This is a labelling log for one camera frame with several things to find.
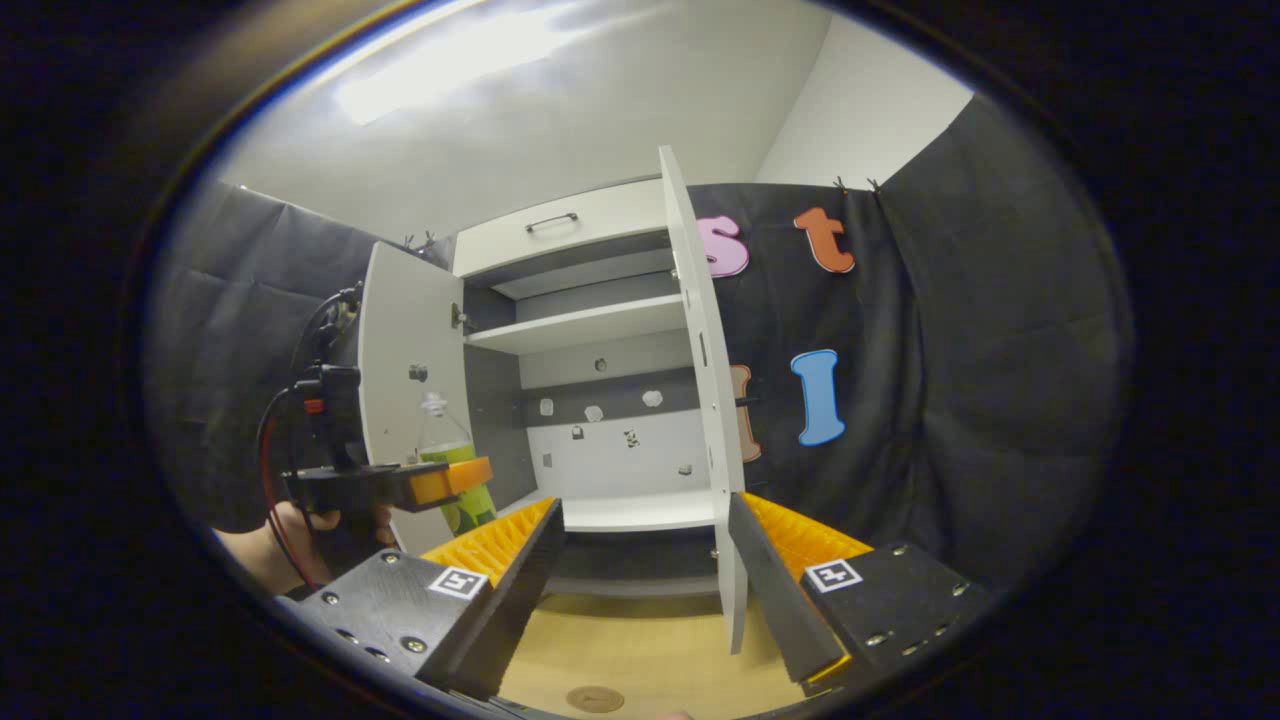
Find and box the white cabinet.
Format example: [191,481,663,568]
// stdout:
[358,145,751,656]

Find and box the white cabinet shelf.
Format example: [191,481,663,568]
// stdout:
[465,293,691,357]

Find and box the white cabinet drawer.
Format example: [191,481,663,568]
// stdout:
[453,180,674,280]

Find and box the green plastic bottle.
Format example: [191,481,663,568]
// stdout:
[415,392,498,537]

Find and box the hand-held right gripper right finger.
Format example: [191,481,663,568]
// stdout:
[727,492,1001,699]

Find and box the white cabinet door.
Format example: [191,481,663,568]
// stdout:
[658,145,751,656]
[358,240,471,557]

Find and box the black backdrop cloth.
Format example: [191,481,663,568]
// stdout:
[145,95,1137,593]

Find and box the red cable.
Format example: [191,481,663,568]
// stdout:
[257,388,323,591]

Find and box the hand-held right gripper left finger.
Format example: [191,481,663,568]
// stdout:
[275,497,566,702]

